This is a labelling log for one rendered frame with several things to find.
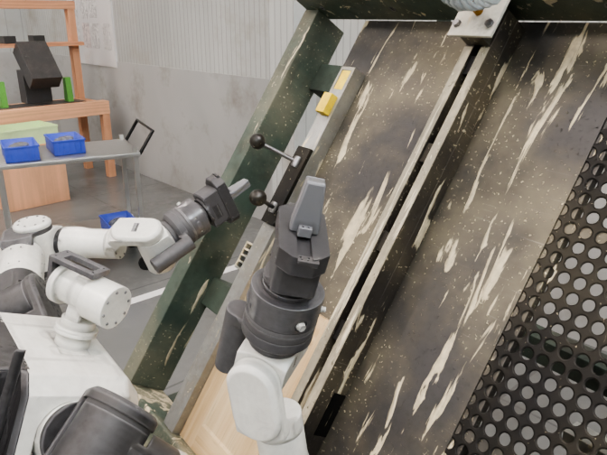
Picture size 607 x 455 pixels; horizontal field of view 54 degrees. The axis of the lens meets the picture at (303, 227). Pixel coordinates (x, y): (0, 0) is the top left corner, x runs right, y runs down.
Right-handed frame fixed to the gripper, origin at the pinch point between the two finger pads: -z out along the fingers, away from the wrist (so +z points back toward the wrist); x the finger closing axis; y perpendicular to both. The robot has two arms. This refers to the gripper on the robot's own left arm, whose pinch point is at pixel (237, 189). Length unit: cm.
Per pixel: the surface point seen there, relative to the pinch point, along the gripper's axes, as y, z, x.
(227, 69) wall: -383, -192, 92
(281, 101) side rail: -17.5, -28.7, -5.1
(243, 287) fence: 5.9, 11.3, 19.1
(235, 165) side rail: -19.4, -9.9, 4.1
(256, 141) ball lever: 0.2, -8.9, -7.5
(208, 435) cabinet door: 16, 37, 38
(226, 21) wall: -381, -209, 53
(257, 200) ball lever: 10.8, 1.2, -0.4
